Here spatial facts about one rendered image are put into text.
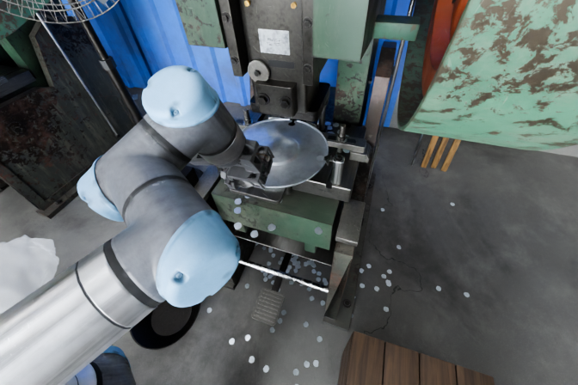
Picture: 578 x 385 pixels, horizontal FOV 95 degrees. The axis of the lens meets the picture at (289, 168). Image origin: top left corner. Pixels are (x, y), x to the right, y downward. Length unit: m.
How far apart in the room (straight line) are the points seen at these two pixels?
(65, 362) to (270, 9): 0.60
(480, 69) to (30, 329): 0.41
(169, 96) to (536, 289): 1.66
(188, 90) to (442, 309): 1.36
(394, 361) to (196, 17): 1.02
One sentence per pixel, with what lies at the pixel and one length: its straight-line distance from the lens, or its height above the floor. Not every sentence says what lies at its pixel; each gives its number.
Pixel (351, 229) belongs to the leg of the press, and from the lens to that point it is 0.77.
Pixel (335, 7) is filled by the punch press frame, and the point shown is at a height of 1.15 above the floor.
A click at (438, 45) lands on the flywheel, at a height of 1.04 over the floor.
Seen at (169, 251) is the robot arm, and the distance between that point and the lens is 0.24.
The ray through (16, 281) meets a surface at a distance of 1.76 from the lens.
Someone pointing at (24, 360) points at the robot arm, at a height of 1.08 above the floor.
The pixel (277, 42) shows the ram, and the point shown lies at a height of 1.07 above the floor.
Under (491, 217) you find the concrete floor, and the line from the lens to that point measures 1.85.
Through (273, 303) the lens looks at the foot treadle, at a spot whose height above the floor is 0.16.
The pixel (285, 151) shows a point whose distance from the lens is 0.75.
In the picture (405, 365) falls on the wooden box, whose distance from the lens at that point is 0.99.
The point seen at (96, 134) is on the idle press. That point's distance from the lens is 2.24.
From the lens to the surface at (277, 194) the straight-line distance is 0.66.
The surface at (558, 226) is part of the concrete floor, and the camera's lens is 2.02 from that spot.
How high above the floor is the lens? 1.29
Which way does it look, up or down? 46 degrees down
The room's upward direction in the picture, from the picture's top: 4 degrees counter-clockwise
